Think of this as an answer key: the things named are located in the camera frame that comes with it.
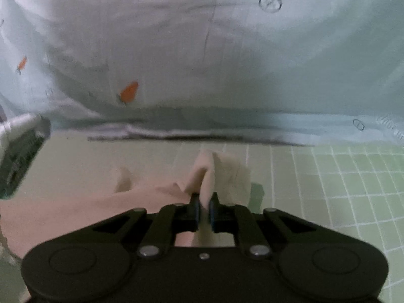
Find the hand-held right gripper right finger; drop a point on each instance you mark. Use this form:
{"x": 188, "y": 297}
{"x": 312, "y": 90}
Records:
{"x": 211, "y": 214}

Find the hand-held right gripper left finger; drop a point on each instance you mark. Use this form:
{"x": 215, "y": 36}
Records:
{"x": 197, "y": 214}

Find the light blue printed quilt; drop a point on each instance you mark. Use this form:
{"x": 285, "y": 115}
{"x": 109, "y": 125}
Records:
{"x": 202, "y": 44}

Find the green checked bedsheet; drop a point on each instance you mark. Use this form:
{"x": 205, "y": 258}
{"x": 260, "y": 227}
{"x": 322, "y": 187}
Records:
{"x": 315, "y": 180}

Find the beige sweater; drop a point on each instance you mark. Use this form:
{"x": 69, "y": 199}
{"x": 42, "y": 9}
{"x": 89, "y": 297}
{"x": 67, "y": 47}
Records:
{"x": 79, "y": 208}

